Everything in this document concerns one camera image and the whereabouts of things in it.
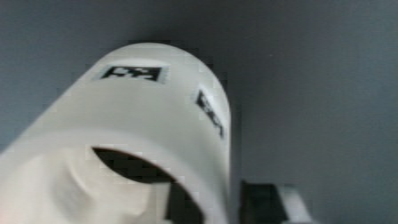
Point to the white lamp shade cone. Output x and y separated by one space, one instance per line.
119 160

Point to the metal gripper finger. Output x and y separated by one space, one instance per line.
272 205

